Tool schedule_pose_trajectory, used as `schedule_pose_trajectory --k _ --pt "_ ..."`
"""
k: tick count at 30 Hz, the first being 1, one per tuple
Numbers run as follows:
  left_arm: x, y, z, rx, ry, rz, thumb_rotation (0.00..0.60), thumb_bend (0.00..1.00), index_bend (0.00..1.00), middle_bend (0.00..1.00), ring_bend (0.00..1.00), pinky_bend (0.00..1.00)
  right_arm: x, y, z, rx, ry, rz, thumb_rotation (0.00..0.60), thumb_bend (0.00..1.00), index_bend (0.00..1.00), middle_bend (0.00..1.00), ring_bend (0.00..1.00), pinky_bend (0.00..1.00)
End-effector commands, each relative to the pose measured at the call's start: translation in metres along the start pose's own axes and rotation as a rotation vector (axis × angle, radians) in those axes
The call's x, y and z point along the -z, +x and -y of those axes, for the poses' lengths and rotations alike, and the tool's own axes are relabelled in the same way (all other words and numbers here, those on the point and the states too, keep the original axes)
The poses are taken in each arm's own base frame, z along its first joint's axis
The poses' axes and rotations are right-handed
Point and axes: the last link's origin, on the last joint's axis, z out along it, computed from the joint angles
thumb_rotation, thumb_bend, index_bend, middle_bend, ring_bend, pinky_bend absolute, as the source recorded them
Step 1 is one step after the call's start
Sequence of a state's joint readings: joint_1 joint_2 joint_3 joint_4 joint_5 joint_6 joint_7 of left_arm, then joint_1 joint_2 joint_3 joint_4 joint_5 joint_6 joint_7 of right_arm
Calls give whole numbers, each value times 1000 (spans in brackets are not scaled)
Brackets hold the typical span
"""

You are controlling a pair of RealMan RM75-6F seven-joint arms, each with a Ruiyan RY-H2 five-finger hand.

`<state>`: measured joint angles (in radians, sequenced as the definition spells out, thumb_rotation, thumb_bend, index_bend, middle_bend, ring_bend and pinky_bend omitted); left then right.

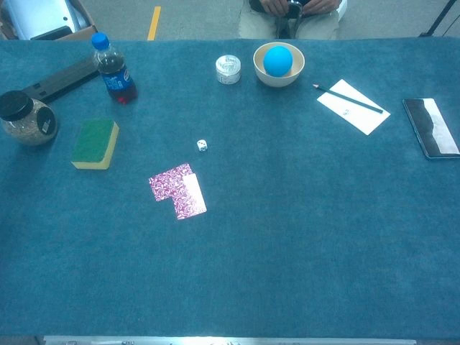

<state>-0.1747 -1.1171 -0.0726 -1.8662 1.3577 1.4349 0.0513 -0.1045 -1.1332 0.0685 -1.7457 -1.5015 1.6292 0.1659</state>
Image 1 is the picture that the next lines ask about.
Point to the white die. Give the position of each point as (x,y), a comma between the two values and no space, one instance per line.
(201,145)

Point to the red patterned playing card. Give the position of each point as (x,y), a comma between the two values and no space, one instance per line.
(165,185)
(190,201)

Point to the teal table cloth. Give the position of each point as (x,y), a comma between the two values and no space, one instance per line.
(287,233)

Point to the cream bowl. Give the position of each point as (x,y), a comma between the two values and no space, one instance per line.
(276,81)

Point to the small round white tin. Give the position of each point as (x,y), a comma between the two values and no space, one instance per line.
(228,70)

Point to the blue ball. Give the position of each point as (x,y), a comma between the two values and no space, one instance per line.
(277,61)

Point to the dark green pencil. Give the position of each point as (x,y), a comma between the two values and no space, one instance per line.
(345,97)

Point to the white paper sheet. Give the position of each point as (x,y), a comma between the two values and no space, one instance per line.
(359,119)

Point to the green yellow sponge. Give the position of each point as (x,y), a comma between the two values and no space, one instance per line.
(91,142)

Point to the cola bottle blue cap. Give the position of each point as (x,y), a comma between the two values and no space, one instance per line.
(115,79)

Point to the yellow floor tape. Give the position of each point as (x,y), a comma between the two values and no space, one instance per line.
(154,23)

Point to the seated person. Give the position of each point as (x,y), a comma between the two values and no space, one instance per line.
(320,25)

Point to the chrome metal tube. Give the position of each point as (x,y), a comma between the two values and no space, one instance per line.
(296,10)

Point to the dark flat bar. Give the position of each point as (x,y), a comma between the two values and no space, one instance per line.
(64,77)

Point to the cardboard box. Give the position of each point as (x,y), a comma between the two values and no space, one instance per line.
(86,31)

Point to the black smartphone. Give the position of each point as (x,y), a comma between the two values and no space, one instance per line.
(431,129)

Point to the glass jar black lid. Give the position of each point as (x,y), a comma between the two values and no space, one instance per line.
(28,129)

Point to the white panel in box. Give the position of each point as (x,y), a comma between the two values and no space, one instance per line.
(36,14)

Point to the black tripod leg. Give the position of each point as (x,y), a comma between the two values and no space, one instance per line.
(440,18)

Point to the metal table rail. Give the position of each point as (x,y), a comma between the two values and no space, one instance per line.
(215,340)

